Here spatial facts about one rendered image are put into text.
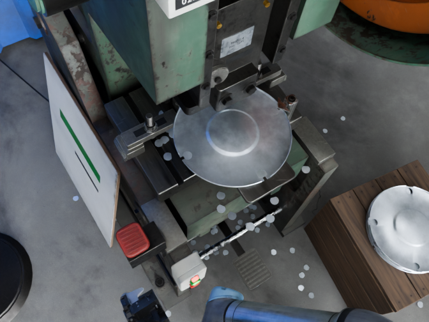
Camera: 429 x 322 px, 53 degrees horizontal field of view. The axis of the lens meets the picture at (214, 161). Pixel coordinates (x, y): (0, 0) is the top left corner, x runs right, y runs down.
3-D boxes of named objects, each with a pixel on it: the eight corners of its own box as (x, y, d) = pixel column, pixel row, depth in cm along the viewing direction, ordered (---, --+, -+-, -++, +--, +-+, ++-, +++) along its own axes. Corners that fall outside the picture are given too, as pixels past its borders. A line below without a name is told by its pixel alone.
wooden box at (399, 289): (434, 279, 171) (490, 260, 140) (355, 321, 162) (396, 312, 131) (378, 193, 186) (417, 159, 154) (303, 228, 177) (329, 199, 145)
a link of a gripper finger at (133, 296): (142, 285, 112) (150, 302, 104) (121, 297, 111) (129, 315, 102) (136, 276, 111) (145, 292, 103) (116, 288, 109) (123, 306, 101)
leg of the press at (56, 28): (193, 294, 163) (202, 227, 82) (166, 311, 160) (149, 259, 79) (88, 114, 193) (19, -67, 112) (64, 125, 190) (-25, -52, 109)
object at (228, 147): (152, 112, 105) (151, 111, 105) (249, 67, 113) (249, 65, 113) (212, 209, 96) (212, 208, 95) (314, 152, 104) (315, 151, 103)
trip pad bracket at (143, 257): (168, 258, 117) (166, 239, 99) (136, 277, 114) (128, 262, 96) (158, 239, 118) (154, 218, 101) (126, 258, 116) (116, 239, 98)
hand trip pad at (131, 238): (154, 253, 100) (152, 245, 94) (131, 266, 99) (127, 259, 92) (140, 228, 103) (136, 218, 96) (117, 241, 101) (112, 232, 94)
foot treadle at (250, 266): (270, 278, 157) (272, 275, 152) (248, 292, 154) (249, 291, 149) (188, 153, 176) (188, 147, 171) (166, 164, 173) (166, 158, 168)
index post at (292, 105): (291, 119, 116) (300, 99, 108) (282, 123, 115) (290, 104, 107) (285, 111, 117) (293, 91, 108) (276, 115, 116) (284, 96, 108)
